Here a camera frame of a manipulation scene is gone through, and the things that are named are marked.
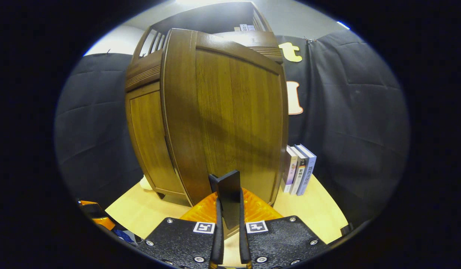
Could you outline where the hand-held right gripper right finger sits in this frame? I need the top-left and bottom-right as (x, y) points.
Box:
(239, 187), (330, 269)

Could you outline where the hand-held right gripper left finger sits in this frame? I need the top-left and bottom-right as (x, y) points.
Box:
(143, 187), (225, 269)

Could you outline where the black door handle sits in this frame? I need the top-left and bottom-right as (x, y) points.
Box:
(209, 170), (241, 230)

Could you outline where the brown wooden shoe cabinet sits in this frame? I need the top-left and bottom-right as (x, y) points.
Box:
(125, 1), (289, 207)

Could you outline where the blue book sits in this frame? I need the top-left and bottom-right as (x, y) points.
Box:
(296, 144), (317, 196)

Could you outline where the black backdrop cloth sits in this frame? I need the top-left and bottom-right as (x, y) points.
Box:
(54, 29), (410, 228)

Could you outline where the large ceiling light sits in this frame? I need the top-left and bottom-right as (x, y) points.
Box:
(176, 0), (249, 6)

